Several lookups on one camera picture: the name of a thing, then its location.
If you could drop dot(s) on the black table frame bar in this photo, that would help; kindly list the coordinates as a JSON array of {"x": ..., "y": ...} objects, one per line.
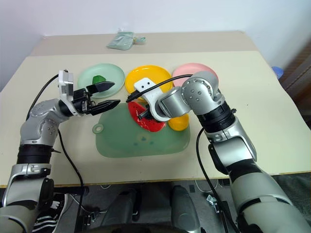
[{"x": 73, "y": 190}]

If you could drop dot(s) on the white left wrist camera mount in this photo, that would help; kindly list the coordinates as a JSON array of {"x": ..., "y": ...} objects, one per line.
[{"x": 66, "y": 83}]

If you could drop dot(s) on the yellow toy fruit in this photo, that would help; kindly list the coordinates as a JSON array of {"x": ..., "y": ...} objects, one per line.
[{"x": 178, "y": 123}]

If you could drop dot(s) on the dark rounded shape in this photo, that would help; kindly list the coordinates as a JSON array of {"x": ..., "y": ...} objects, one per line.
[
  {"x": 184, "y": 206},
  {"x": 121, "y": 206}
]

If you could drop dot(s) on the red watermelon slice toy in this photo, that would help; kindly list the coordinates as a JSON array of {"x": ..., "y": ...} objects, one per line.
[{"x": 136, "y": 109}]

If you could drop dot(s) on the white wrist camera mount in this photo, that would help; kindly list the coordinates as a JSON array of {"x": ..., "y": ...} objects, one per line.
[
  {"x": 151, "y": 93},
  {"x": 66, "y": 83}
]

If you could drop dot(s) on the translucent green cutting board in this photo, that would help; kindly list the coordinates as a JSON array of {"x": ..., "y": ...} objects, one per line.
[{"x": 126, "y": 143}]

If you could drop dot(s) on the small teal packet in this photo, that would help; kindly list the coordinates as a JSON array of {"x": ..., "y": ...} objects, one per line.
[{"x": 140, "y": 40}]

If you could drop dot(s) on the teal plastic bag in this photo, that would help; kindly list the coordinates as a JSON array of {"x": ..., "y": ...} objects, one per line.
[{"x": 120, "y": 41}]

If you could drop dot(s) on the metal caster bracket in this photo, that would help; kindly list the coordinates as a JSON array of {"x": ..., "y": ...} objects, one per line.
[{"x": 213, "y": 202}]

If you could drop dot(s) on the black white striped sneaker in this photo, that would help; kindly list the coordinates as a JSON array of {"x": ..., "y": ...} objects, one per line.
[{"x": 48, "y": 216}]

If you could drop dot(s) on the brown wooden furniture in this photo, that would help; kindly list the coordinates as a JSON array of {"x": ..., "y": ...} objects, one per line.
[{"x": 300, "y": 72}]

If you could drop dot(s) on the blue round container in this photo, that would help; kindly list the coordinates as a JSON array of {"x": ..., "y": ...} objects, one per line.
[{"x": 277, "y": 71}]

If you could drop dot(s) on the light green plate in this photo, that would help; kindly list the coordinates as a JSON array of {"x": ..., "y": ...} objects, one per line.
[{"x": 109, "y": 72}]

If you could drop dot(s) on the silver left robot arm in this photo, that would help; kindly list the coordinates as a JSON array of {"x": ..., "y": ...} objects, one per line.
[{"x": 31, "y": 121}]

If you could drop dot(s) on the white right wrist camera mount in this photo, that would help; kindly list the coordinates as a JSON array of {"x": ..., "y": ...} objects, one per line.
[{"x": 151, "y": 93}]

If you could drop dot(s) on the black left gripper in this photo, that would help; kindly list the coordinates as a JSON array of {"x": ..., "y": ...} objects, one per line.
[{"x": 81, "y": 103}]

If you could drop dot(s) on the yellow plate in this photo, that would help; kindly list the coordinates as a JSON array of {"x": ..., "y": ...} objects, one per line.
[{"x": 138, "y": 75}]

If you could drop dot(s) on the small green toy item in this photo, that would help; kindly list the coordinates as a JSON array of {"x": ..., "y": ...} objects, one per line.
[{"x": 99, "y": 78}]

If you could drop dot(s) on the pink plate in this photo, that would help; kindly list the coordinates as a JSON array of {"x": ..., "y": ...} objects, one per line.
[{"x": 187, "y": 69}]

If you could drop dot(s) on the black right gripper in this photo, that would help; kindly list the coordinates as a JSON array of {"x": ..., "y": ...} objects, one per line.
[{"x": 150, "y": 116}]

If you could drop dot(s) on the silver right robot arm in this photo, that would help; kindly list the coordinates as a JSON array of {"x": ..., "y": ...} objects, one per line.
[{"x": 243, "y": 150}]

